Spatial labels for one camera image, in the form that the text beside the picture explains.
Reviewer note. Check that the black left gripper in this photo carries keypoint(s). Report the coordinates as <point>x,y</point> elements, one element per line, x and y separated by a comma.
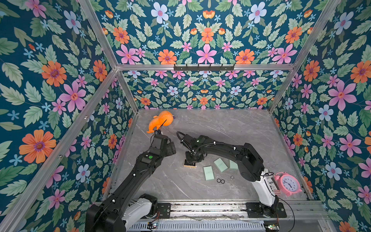
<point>170,148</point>

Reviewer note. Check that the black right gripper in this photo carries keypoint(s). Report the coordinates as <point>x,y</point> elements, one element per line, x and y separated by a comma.
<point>191,155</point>

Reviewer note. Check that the mint green box lid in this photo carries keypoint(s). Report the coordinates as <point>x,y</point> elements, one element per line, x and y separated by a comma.
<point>208,173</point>

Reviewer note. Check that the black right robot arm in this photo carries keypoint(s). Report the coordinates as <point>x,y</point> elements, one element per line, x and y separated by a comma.
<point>249,162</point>

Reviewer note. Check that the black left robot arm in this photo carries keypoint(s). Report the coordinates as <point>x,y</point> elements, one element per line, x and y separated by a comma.
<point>108,216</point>

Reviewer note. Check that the orange plush toy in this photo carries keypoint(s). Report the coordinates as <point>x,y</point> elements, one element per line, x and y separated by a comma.
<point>165,118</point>

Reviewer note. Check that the pink alarm clock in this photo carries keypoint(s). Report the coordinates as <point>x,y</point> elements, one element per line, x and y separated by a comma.
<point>287,183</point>

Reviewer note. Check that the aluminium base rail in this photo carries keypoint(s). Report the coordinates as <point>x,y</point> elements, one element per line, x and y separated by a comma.
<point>240,210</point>

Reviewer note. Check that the black hook rail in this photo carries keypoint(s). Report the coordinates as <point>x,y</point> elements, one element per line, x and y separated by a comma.
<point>207,67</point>

